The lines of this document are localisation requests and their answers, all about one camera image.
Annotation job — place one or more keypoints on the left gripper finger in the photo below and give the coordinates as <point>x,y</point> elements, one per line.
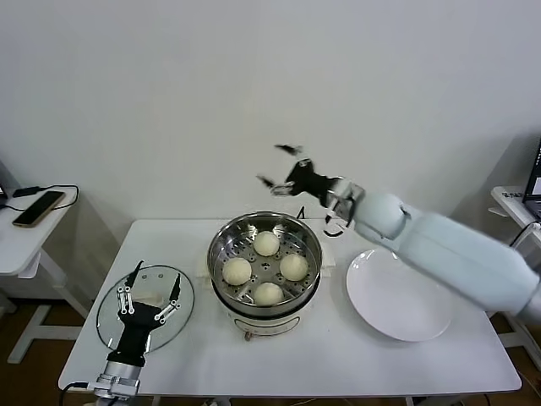
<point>175,292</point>
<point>126,301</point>

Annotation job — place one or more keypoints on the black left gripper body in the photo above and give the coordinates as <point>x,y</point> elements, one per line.
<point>135,325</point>

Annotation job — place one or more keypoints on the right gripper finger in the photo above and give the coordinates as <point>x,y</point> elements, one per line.
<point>291,149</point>
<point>281,189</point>

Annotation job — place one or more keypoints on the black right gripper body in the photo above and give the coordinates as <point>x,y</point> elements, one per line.
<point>310,182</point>

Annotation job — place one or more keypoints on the white steamed baozi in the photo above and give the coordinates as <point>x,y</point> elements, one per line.
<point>266,244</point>
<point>237,270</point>
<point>269,294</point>
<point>294,267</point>

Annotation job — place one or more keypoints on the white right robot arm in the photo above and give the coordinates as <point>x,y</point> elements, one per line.
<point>444,249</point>

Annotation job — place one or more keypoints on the stainless steel steamer basket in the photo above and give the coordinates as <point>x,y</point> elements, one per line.
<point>313,270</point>

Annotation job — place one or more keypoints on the steel steamer pot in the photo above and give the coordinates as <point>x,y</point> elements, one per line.
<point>266,323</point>

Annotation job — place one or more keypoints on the white side table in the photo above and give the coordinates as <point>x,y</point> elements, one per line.
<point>511,203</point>
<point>21,247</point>

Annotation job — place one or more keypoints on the gold smartphone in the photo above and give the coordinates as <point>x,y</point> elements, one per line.
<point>38,208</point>

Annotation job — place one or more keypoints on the white round plate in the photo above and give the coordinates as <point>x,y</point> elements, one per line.
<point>393,300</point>

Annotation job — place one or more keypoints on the black phone charger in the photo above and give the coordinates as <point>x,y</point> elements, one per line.
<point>26,191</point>

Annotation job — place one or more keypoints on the black open laptop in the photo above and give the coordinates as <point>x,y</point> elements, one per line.
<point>533,190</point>

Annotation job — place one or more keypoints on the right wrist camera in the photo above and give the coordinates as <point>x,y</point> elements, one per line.
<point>346,196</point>

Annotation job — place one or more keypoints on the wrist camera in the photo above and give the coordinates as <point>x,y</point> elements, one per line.
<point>346,196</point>
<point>114,387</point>

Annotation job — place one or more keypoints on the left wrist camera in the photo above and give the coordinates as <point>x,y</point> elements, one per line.
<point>114,387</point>

